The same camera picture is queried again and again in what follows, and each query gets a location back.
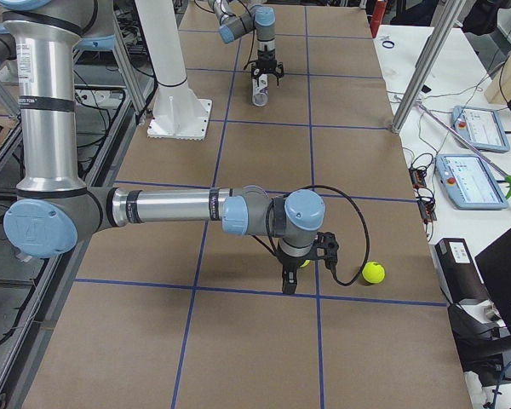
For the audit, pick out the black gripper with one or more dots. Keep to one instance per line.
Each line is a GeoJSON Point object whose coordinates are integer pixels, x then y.
{"type": "Point", "coordinates": [265, 57]}
{"type": "Point", "coordinates": [289, 264]}

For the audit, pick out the clear tennis ball tube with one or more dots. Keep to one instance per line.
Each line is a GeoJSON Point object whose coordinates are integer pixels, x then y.
{"type": "Point", "coordinates": [260, 91]}

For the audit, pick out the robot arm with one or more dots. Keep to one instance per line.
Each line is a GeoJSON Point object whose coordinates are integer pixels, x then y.
{"type": "Point", "coordinates": [259, 20]}
{"type": "Point", "coordinates": [55, 208]}

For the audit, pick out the small circuit board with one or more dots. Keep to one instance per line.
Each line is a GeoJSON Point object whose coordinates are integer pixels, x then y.
{"type": "Point", "coordinates": [417, 177]}

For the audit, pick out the black box with label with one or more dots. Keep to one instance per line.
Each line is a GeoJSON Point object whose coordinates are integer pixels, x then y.
{"type": "Point", "coordinates": [462, 281]}

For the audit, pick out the lower teach pendant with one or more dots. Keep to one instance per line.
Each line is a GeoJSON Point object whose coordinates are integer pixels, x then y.
{"type": "Point", "coordinates": [469, 183]}

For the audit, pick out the teach pendant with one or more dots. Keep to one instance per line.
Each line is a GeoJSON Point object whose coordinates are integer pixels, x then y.
{"type": "Point", "coordinates": [482, 127]}
{"type": "Point", "coordinates": [469, 183]}

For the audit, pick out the black computer monitor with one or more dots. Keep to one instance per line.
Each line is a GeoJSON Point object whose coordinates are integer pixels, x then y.
{"type": "Point", "coordinates": [494, 264]}

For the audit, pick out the upper teach pendant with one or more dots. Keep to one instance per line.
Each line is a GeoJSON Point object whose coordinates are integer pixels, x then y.
{"type": "Point", "coordinates": [482, 127]}

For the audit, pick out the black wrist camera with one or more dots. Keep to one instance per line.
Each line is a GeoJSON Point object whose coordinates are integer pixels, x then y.
{"type": "Point", "coordinates": [325, 249]}

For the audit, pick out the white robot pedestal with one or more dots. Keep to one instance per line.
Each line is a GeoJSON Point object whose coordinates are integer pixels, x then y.
{"type": "Point", "coordinates": [177, 112]}

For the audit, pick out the aluminium frame post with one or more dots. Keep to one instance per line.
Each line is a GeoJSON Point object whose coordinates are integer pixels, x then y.
{"type": "Point", "coordinates": [424, 64]}

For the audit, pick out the green handled reacher tool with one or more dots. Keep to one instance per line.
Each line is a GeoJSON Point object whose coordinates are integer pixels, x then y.
{"type": "Point", "coordinates": [506, 176]}

